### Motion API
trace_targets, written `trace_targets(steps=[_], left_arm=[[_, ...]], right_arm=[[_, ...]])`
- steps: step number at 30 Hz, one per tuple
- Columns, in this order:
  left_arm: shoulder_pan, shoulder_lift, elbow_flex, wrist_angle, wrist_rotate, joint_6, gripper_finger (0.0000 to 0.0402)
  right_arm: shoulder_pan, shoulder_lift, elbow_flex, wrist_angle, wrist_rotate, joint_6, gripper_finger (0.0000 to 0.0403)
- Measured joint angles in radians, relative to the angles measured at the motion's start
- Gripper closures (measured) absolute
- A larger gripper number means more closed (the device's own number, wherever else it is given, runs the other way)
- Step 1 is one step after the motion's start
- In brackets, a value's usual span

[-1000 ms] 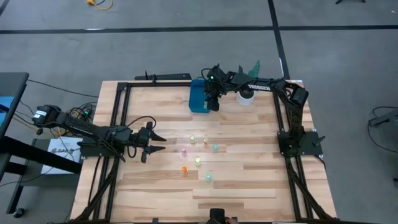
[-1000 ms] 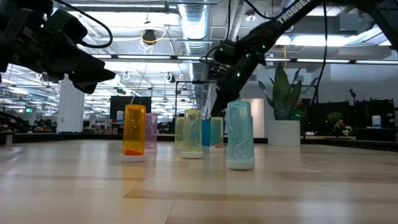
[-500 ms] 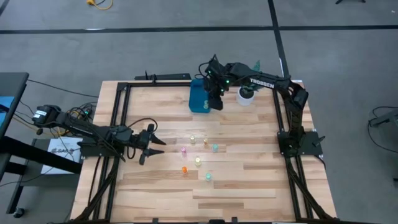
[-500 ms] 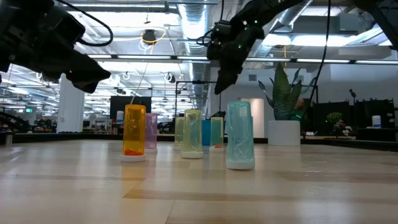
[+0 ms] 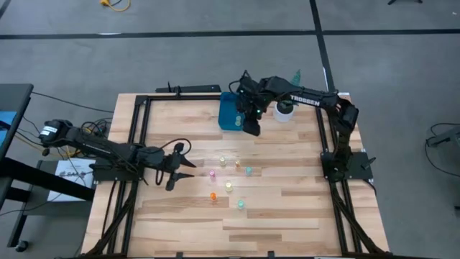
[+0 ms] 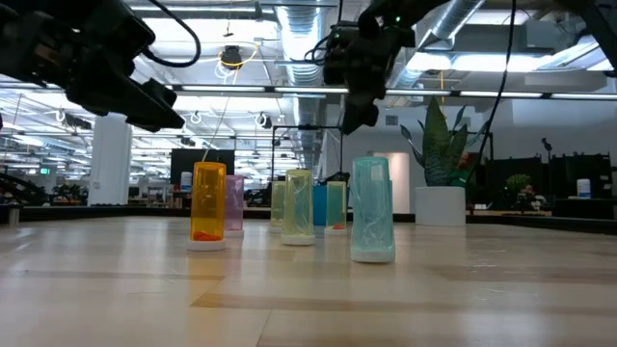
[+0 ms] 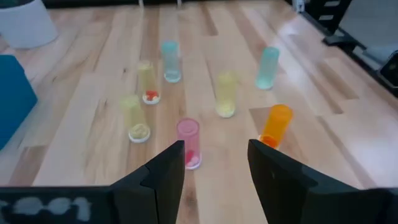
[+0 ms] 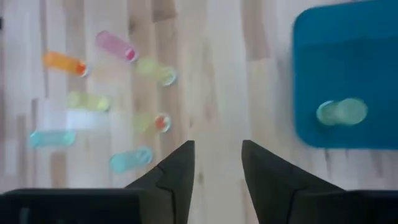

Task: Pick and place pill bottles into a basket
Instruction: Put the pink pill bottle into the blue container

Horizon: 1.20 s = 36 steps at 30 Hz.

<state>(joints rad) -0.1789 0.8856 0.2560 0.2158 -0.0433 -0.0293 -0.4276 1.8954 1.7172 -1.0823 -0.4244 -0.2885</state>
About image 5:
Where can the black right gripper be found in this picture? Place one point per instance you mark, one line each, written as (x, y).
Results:
(251, 97)

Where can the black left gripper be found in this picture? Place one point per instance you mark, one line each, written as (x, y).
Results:
(158, 158)

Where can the pink pill bottle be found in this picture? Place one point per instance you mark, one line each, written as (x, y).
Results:
(212, 175)

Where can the orange pill bottle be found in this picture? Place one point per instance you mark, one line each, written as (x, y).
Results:
(237, 164)
(213, 196)

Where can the yellow pill bottle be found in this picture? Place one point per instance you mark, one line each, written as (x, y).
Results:
(222, 160)
(228, 186)

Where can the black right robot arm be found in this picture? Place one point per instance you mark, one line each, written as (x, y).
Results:
(309, 99)

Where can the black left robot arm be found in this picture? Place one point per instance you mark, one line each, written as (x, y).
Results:
(108, 148)

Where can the blue plastic basket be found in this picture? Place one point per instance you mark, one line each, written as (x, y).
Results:
(226, 111)

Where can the black box with antennas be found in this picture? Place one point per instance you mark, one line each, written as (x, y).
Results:
(197, 88)

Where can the blue screen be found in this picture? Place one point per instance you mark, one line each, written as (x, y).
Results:
(6, 124)

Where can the black desk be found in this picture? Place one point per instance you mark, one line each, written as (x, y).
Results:
(14, 97)

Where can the black metal table frame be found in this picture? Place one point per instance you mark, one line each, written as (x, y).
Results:
(194, 97)

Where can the black table-level camera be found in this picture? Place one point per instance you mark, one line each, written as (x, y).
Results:
(271, 255)

